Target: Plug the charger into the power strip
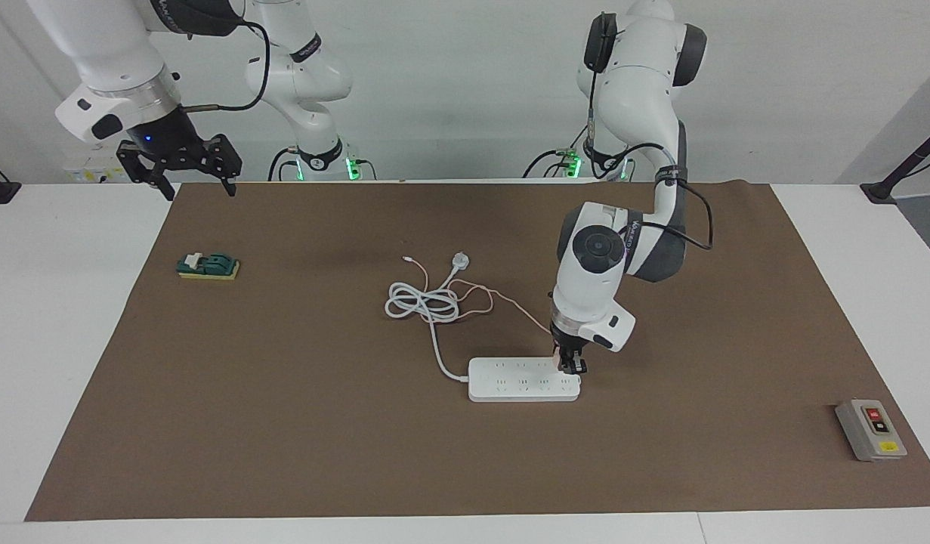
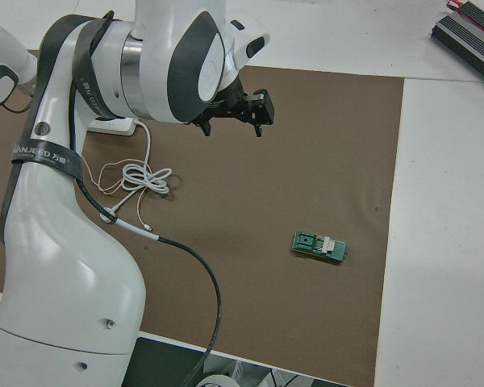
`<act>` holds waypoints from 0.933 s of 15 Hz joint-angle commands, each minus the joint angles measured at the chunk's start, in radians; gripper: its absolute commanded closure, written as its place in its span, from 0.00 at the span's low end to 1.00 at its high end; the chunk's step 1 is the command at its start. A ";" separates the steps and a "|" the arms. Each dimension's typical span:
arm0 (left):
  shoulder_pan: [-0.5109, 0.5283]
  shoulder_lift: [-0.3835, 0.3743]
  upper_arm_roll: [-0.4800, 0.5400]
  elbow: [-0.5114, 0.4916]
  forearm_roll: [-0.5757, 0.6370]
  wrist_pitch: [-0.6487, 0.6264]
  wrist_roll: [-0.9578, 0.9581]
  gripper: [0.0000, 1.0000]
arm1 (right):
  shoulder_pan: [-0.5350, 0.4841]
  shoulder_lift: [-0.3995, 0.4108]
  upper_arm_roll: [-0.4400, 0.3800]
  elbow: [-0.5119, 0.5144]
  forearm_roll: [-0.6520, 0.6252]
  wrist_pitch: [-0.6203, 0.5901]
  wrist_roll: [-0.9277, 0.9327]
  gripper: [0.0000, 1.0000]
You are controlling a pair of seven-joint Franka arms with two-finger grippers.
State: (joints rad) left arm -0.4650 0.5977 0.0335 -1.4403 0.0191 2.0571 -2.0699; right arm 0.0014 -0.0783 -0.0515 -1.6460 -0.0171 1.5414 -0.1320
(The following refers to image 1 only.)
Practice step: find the grey switch box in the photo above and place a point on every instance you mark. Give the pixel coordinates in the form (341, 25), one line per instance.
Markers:
(871, 431)

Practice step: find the white power strip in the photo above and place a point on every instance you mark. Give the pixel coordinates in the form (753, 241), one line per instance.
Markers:
(517, 381)

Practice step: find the brown table mat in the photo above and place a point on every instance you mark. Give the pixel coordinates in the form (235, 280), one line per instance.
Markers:
(283, 415)

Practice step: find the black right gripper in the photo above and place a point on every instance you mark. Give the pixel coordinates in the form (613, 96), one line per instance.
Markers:
(174, 151)

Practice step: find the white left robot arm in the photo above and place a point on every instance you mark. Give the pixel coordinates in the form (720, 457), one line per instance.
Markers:
(593, 295)

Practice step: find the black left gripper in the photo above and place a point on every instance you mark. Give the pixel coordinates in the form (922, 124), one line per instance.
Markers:
(569, 341)

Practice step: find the black stand with pole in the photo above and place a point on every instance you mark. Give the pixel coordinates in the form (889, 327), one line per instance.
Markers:
(899, 174)

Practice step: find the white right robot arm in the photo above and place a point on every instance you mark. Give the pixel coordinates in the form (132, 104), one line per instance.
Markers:
(109, 53)

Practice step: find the white wall outlet box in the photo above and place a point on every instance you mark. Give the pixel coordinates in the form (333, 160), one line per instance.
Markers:
(87, 175)

